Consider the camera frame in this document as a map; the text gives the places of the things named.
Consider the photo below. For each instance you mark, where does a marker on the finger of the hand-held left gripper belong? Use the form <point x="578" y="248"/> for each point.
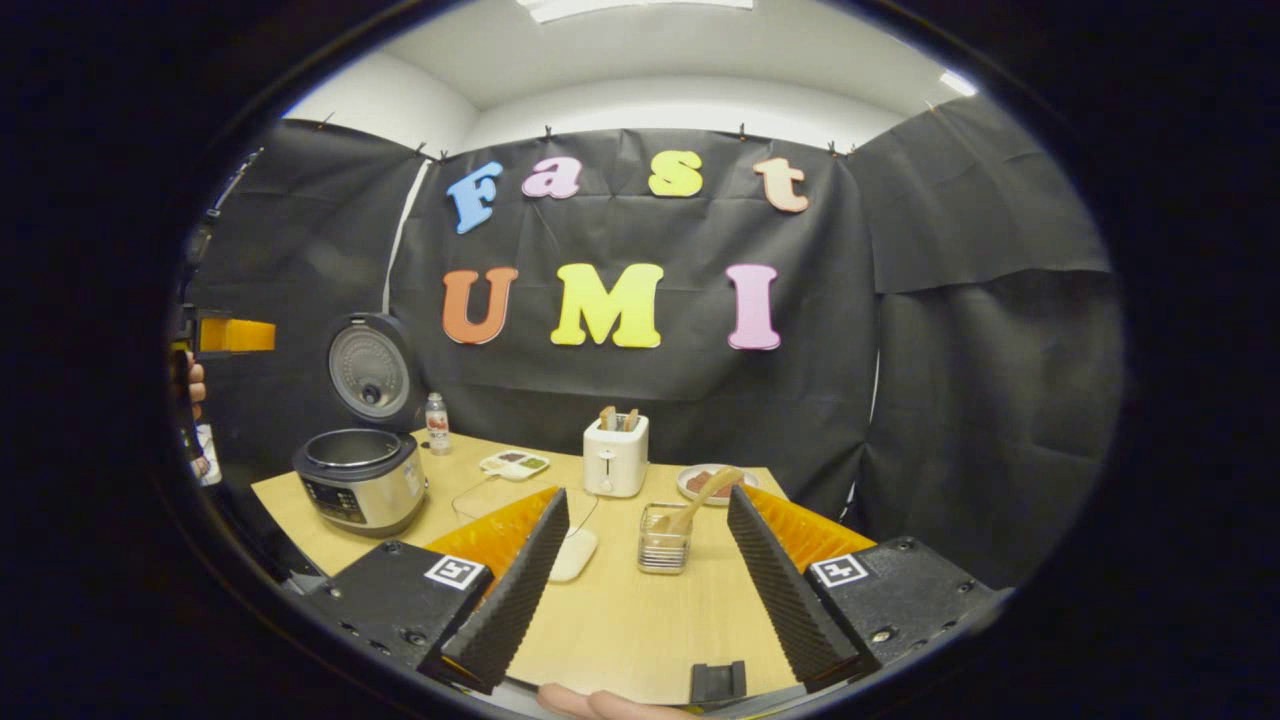
<point x="240" y="335"/>

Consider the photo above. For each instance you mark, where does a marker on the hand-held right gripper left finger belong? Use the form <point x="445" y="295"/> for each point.
<point x="515" y="600"/>

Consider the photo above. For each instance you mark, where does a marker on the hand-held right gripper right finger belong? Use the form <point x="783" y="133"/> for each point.
<point x="790" y="600"/>

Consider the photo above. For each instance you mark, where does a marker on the wooden spoon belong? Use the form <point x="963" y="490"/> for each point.
<point x="718" y="483"/>

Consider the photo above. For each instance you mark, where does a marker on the silver black rice cooker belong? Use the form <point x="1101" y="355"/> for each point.
<point x="360" y="490"/>

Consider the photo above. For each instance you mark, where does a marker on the brown meat piece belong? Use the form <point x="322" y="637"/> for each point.
<point x="733" y="490"/>
<point x="698" y="484"/>

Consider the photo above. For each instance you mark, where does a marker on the white side desk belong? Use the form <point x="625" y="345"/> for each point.
<point x="208" y="460"/>

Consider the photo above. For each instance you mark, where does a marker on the white divided seasoning tray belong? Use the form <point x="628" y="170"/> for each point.
<point x="515" y="465"/>

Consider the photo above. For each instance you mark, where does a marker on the white round plate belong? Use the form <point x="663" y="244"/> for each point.
<point x="688" y="492"/>

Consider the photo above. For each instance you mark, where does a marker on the white toaster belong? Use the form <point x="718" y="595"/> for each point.
<point x="615" y="460"/>

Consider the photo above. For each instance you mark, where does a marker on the clear bottle red label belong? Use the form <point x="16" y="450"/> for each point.
<point x="438" y="425"/>

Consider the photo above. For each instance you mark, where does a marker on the wide ceiling light panel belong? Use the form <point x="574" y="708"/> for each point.
<point x="640" y="5"/>

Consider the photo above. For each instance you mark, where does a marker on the narrow ceiling light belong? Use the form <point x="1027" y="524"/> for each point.
<point x="958" y="82"/>

